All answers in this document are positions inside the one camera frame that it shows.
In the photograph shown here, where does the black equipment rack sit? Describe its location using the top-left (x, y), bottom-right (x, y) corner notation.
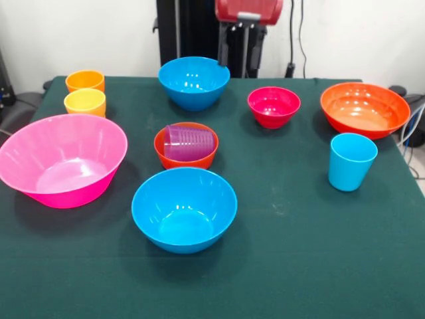
top-left (0, 49), bottom-right (16, 107)

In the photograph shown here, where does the large orange bowl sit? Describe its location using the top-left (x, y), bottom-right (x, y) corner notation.
top-left (319, 82), bottom-right (412, 140)

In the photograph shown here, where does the blue cup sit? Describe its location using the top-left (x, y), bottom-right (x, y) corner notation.
top-left (328, 132), bottom-right (379, 192)

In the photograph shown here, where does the orange cup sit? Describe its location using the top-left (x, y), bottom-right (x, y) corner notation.
top-left (65, 69), bottom-right (106, 94)

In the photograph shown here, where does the small magenta bowl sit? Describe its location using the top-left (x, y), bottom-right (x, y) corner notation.
top-left (247, 86), bottom-right (301, 130)

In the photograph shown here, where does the yellow cup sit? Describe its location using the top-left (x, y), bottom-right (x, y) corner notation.
top-left (63, 88), bottom-right (107, 119)

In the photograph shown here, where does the black hanging cable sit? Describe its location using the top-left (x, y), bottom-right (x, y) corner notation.
top-left (284, 0), bottom-right (308, 79)

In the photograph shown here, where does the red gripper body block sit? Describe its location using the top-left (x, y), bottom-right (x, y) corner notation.
top-left (214, 0), bottom-right (284, 27)

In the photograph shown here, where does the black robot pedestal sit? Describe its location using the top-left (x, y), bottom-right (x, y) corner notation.
top-left (152, 0), bottom-right (268, 79)

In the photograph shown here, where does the purple ribbed cup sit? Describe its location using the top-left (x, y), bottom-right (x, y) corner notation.
top-left (163, 124), bottom-right (215, 163)

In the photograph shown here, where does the large pink bowl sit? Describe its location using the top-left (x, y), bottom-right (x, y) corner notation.
top-left (0, 114), bottom-right (129, 209)

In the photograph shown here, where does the blue bowl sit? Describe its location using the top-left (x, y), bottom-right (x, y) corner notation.
top-left (131, 167), bottom-right (238, 255)
top-left (157, 56), bottom-right (231, 112)

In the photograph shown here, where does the small red bowl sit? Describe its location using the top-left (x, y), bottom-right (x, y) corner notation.
top-left (153, 122), bottom-right (219, 170)

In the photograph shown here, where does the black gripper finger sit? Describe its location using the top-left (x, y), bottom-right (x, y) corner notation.
top-left (217, 22), bottom-right (230, 66)
top-left (250, 23), bottom-right (264, 70)

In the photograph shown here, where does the dark green tablecloth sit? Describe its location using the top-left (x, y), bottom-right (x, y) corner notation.
top-left (0, 75), bottom-right (425, 319)

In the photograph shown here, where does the floor cables tangle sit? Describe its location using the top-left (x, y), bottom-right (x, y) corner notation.
top-left (396, 102), bottom-right (425, 179)

